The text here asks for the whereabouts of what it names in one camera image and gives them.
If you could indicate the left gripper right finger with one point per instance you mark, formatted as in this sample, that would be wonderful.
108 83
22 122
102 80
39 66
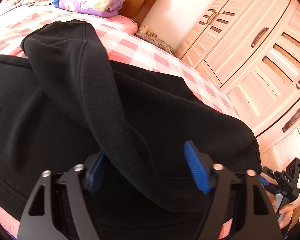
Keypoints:
238 195

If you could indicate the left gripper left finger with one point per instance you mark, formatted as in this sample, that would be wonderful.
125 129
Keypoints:
56 208

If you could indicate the black pants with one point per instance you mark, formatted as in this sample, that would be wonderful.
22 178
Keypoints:
66 101

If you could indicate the person's right hand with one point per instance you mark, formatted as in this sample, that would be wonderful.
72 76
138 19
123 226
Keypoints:
286 212

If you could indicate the pink checkered bed sheet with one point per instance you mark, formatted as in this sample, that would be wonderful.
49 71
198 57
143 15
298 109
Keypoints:
145 50

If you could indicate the light wood wardrobe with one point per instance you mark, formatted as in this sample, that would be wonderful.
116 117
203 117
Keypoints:
250 49

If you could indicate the floral covered nightstand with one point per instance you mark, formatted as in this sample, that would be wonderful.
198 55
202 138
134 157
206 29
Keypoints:
147 34

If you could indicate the pink pillow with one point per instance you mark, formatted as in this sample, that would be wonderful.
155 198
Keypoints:
120 22

